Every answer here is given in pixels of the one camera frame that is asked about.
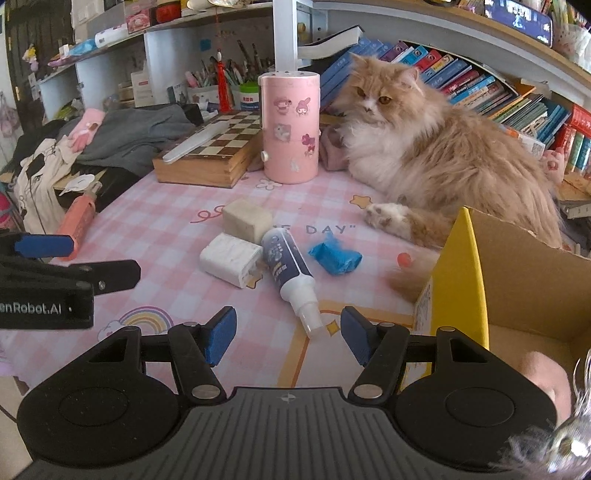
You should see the white carton red label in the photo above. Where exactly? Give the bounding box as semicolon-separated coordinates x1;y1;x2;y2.
130;62;154;108

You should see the beige eraser block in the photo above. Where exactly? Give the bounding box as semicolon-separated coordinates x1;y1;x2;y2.
222;199;274;244

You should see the wooden chess box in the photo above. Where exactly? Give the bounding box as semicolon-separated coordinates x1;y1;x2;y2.
152;109;264;189

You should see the row of colourful books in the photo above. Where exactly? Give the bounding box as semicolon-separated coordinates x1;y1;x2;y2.
318;39;591;174

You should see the white garment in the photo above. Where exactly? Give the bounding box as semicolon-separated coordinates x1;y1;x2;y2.
14;136;77;234

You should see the blue wad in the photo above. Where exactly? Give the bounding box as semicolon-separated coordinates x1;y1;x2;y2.
308;233;362;277

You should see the white long plastic case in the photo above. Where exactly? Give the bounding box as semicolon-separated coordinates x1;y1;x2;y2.
161;127;229;163

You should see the grey cloth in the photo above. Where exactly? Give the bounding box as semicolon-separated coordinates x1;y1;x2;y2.
76;104;197;178

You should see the pink sticker-covered cylinder container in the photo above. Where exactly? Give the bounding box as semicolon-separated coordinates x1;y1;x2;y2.
257;70;321;185

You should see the small white box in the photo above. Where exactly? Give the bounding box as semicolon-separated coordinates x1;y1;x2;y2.
199;232;264;289

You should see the grey fur pompom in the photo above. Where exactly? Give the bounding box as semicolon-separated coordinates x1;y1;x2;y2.
501;348;591;476

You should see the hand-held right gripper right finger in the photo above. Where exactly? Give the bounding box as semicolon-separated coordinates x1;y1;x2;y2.
341;306;497;402

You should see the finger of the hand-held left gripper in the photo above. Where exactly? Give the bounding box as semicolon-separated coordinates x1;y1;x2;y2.
0;229;75;267
0;258;141;296

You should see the white bookshelf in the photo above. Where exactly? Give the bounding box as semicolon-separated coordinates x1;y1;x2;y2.
37;0;591;153

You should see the pink pig plush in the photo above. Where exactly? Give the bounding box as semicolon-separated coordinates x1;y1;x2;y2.
540;148;566;185

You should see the yellow cardboard box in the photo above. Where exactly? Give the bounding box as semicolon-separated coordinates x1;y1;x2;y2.
401;206;591;425

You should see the green lid white jar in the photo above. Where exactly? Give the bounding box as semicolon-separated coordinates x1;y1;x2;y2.
239;82;260;112

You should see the salmon orange bottle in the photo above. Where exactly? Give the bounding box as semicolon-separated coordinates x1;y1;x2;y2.
55;181;103;261

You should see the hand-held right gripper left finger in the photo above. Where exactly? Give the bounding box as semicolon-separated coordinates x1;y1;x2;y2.
88;306;238;401

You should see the white dotted pen cup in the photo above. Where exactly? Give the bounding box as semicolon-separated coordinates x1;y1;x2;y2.
551;21;591;70

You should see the pink checked cloth desktop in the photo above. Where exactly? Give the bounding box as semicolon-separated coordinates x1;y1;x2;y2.
0;173;444;393

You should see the red boxed book set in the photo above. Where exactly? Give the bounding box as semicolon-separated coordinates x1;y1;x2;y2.
561;104;591;171

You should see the pen holder with brushes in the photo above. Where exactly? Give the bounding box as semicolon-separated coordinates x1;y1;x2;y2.
185;39;222;107

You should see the fluffy orange white cat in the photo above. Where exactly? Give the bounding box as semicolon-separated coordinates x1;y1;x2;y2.
323;52;564;303

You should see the red tassel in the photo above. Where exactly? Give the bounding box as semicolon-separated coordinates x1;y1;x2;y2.
215;55;234;114

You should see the white navy spray bottle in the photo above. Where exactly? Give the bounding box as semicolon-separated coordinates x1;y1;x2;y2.
261;227;324;339

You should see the black book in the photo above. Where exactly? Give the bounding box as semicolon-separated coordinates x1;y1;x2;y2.
300;25;365;61

